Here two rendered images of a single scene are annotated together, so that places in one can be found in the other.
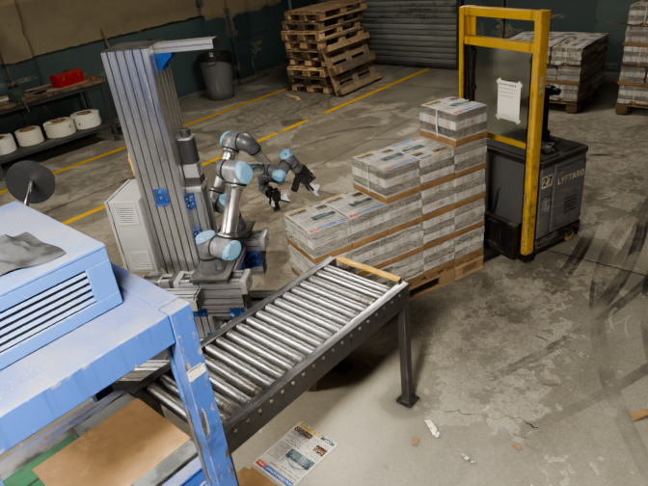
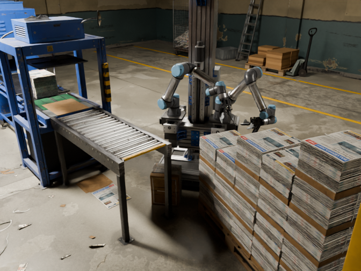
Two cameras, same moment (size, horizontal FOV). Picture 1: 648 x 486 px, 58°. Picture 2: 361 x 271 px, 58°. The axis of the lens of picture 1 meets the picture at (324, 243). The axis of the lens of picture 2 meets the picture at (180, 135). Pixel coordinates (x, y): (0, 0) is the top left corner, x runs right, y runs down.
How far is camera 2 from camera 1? 4.09 m
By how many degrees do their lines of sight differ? 81
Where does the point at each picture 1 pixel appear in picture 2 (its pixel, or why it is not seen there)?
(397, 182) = (244, 155)
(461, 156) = (298, 190)
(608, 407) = not seen: outside the picture
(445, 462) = (70, 246)
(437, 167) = (275, 176)
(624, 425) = not seen: outside the picture
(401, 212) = (244, 183)
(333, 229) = (208, 145)
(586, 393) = not seen: outside the picture
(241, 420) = (57, 122)
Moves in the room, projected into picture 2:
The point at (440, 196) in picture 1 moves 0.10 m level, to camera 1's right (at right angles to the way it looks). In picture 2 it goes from (273, 206) to (277, 216)
